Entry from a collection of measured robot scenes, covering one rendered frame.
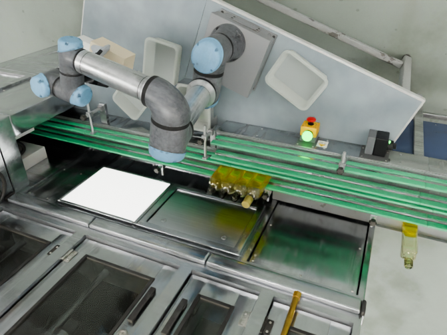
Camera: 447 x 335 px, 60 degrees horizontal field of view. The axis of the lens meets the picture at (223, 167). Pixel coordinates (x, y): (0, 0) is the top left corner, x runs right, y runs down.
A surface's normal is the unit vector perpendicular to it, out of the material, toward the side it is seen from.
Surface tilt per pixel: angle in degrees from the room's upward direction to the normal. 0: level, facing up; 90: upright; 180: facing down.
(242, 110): 0
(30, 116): 90
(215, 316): 90
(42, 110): 90
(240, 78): 1
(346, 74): 0
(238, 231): 90
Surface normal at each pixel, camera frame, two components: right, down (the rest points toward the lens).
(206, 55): -0.36, 0.38
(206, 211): 0.01, -0.85
